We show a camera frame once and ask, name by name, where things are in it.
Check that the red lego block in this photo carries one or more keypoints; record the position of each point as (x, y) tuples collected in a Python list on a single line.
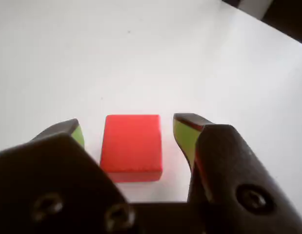
[(132, 143)]

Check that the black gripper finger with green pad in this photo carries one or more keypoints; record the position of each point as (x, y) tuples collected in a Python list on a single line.
[(233, 175), (43, 175)]

